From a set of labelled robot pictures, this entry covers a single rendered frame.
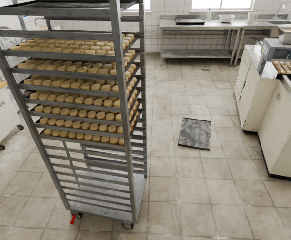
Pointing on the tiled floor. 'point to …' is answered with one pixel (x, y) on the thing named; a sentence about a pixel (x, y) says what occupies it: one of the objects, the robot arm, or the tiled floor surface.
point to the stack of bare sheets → (195, 134)
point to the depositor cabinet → (254, 90)
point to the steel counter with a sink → (268, 29)
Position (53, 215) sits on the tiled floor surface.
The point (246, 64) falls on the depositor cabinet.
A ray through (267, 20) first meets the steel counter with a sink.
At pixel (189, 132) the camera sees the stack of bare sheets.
